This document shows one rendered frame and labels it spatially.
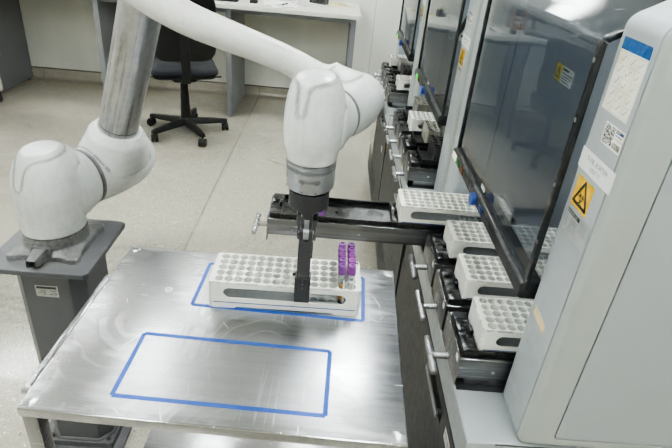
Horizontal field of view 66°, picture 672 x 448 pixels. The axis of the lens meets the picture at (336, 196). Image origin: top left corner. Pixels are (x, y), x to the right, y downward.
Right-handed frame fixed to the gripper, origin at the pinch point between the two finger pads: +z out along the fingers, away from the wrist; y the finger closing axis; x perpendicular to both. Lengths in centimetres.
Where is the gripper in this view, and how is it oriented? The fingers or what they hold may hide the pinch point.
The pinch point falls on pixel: (303, 275)
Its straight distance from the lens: 106.2
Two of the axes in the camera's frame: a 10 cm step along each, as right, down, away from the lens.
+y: 0.0, 4.7, -8.8
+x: 10.0, 0.8, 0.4
